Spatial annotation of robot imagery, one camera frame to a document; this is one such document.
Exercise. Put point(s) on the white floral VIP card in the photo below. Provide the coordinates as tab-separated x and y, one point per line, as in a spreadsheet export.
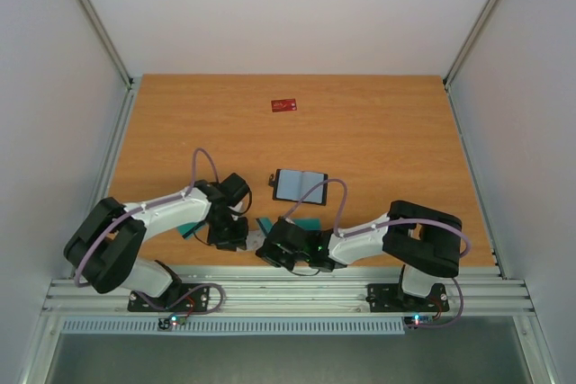
254	240

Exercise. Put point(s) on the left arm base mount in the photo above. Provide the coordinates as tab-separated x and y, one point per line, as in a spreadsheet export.
171	296

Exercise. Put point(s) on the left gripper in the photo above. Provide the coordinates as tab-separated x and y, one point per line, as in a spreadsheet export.
238	240

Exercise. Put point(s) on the left rear aluminium post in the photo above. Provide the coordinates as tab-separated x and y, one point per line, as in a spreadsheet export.
103	36

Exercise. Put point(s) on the teal card with black stripe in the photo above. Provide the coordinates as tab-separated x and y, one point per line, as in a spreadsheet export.
265	225

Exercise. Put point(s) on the aluminium post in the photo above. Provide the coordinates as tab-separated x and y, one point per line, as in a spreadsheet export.
103	36
487	10

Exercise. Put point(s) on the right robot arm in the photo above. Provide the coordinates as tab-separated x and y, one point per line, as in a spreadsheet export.
429	243

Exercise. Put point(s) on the lone red card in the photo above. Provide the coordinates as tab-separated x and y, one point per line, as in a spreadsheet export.
284	105

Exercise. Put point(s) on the teal card far left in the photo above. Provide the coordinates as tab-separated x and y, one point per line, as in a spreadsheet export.
188	230

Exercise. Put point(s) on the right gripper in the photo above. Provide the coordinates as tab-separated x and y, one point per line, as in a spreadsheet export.
271	245

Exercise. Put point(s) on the aluminium front rail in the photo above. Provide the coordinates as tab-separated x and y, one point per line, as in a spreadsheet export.
263	291

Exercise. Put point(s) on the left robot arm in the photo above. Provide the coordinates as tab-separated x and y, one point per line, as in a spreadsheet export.
105	248

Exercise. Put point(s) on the white slotted cable duct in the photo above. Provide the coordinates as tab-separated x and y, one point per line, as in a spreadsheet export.
232	326

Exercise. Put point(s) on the left controller board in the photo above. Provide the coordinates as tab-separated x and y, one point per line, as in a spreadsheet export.
170	323

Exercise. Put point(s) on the right controller board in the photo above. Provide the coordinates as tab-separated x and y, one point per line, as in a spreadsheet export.
418	320

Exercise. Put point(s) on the controller board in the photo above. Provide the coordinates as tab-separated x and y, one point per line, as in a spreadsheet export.
170	323
418	320

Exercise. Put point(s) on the large teal card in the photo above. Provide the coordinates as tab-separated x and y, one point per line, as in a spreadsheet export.
308	224

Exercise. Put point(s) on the black leather card holder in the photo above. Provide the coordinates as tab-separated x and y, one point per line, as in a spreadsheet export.
291	185

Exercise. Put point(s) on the right rear aluminium post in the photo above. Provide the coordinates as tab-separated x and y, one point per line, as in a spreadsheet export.
487	10

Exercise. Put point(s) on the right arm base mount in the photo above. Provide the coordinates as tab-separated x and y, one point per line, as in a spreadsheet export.
388	298

